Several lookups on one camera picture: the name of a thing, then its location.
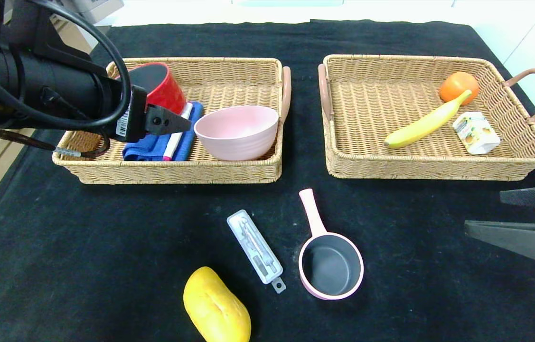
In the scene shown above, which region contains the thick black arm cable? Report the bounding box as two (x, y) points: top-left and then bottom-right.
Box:
(0, 0), (132, 130)

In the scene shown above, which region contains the red pot with black handles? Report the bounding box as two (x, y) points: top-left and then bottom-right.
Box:
(115, 62), (187, 115)

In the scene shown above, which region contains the pink saucepan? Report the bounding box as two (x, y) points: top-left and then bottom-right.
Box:
(298, 188), (365, 301)

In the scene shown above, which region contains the blue folded towel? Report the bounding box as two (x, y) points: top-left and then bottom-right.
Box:
(122, 101), (204, 162)

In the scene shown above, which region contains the yellow banana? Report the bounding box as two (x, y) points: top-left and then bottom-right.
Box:
(384, 89), (472, 150)

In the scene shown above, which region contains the wicker basket with brown handles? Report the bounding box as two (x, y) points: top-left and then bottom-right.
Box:
(52, 57), (292, 185)
(318, 54), (535, 181)

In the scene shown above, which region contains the yellow mango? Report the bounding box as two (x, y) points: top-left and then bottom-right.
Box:
(183, 266), (252, 342)

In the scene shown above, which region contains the white marker pen pink cap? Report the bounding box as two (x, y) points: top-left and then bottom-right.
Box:
(163, 102), (194, 162)

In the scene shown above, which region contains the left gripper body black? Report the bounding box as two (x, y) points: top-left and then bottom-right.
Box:
(53, 60), (148, 143)

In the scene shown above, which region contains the black tablecloth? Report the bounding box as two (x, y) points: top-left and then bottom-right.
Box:
(0, 19), (535, 342)

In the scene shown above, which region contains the small juice carton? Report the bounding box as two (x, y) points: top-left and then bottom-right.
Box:
(452, 112), (501, 155)

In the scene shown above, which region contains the pink bowl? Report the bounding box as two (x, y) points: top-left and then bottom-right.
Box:
(194, 105), (280, 162)

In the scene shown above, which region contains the orange fruit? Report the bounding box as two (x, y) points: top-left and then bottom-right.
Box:
(439, 72), (479, 105)

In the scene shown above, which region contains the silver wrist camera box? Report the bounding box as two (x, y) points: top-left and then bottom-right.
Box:
(66, 0), (124, 24)

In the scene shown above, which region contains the clear plastic thermometer case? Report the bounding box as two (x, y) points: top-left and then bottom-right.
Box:
(227, 209), (287, 294)

